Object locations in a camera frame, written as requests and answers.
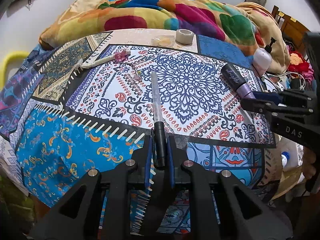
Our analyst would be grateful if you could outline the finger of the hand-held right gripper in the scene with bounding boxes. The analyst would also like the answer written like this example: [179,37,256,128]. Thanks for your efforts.
[241,98,316,116]
[254,89,316,101]

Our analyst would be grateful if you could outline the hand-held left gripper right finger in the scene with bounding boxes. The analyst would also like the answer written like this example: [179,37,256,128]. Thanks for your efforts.
[166,135,293,240]

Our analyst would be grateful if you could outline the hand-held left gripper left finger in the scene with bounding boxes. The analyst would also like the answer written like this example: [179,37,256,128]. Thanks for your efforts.
[29,135,161,240]

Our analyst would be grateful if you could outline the clear pen with black cap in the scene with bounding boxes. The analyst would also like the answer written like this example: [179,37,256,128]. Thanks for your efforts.
[150,71,167,168]

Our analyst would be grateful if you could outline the purple and black cosmetic tube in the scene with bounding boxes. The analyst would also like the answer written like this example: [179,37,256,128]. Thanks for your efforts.
[220,63,258,100]

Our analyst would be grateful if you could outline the person's right hand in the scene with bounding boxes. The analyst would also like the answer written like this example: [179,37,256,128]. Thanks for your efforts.
[302,148,317,181]

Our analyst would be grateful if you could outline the white power strip with chargers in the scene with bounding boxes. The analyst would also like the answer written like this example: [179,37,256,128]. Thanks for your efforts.
[264,71,308,91]

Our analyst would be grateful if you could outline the white pump bottle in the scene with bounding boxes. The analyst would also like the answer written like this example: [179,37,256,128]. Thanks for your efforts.
[251,37,277,77]

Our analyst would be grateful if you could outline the red plush toy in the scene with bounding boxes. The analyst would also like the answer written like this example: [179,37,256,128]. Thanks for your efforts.
[287,51,313,73]

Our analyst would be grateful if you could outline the blue patterned bedsheet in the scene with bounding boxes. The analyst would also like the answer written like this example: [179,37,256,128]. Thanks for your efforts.
[0,29,278,240]

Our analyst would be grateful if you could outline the wooden headboard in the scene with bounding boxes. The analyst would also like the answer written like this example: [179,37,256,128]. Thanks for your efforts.
[271,5,310,45]

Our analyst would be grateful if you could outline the pink flower hair clip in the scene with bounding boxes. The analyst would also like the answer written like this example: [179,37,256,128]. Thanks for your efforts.
[114,51,129,62]

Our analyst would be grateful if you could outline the grey tape roll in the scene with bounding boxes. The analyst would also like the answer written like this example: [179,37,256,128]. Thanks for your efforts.
[176,29,195,46]

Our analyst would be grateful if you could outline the white ribbed stick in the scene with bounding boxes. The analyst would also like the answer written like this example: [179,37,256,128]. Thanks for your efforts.
[75,50,132,71]

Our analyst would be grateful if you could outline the clear plastic wrapper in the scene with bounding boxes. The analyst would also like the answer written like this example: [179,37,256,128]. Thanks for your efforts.
[151,34,177,47]

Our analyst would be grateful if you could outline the colourful patchwork fleece blanket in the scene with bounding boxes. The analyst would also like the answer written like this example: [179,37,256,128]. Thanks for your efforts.
[39,0,292,65]

